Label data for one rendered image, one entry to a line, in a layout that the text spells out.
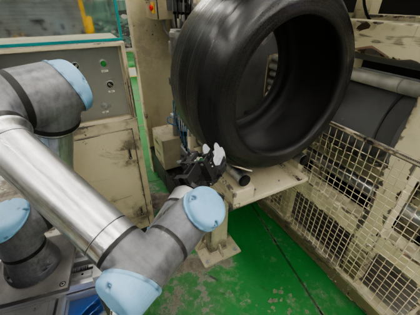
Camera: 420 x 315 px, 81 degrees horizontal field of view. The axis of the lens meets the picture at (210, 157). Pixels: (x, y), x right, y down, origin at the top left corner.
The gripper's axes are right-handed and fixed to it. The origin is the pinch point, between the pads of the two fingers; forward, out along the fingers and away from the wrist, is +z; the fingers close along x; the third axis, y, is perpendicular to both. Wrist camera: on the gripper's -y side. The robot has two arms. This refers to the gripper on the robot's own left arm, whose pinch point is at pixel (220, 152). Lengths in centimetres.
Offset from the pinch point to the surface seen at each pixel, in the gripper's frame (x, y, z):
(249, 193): -0.4, -23.3, 6.2
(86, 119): 81, 12, 23
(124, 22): 595, 87, 695
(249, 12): -15.8, 31.1, 10.9
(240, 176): -0.3, -14.6, 5.5
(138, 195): 86, -44, 25
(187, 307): 51, -92, -13
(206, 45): -4.9, 28.1, 5.6
